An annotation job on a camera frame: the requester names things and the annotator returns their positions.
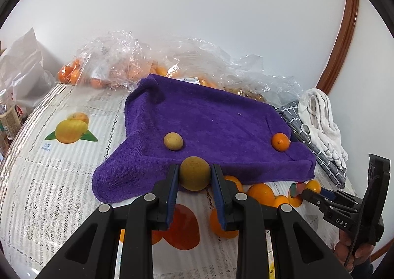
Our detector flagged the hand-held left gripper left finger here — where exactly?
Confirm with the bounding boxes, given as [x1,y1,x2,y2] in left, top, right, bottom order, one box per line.
[37,164,181,279]

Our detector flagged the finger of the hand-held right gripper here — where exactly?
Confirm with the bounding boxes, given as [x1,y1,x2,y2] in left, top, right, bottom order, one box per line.
[300,188,335,211]
[320,191,359,205]

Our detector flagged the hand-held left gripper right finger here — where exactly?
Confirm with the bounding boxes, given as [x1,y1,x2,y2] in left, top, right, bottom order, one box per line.
[211,164,353,279]

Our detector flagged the red strawberry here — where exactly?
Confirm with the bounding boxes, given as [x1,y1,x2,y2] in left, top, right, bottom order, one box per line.
[289,183,307,198]

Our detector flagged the round brown longan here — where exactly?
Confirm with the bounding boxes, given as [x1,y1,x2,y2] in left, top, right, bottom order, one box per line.
[179,156,212,191]

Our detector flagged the small yellow-green fruit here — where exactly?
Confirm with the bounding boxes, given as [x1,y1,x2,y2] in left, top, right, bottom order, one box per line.
[163,132,184,151]

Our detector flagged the small tangerine with stem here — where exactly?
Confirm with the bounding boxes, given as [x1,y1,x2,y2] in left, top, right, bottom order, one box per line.
[271,133,290,152]

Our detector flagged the person's right hand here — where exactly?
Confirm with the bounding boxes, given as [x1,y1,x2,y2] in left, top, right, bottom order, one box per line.
[334,231,375,268]

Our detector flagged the purple towel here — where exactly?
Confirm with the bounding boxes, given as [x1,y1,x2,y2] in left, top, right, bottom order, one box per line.
[92,74,317,204]

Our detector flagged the white striped towel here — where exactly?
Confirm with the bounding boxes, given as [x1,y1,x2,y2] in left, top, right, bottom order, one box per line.
[297,88,348,172]

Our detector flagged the grey checked cloth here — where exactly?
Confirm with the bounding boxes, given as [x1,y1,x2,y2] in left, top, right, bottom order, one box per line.
[275,100,347,189]

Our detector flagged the pile of longans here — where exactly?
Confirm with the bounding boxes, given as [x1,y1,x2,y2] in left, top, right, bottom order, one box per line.
[225,87,267,103]

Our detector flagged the fruit printed tablecloth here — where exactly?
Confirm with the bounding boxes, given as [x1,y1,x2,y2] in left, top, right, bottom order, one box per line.
[0,82,354,279]

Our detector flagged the clear plastic bag of longans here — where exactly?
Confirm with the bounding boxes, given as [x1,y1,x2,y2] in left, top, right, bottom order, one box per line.
[222,54,305,106]

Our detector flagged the clear plastic bag of oranges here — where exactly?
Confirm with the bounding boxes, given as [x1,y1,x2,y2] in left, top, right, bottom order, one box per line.
[151,37,228,90]
[58,31,154,91]

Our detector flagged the clear plastic bottle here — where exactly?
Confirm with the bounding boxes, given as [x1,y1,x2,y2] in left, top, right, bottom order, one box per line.
[0,88,20,141]

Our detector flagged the white plastic bag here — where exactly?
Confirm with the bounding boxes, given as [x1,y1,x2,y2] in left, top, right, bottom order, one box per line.
[0,28,56,107]

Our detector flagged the brown wooden door frame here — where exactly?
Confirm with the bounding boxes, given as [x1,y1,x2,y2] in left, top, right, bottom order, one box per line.
[314,0,361,93]

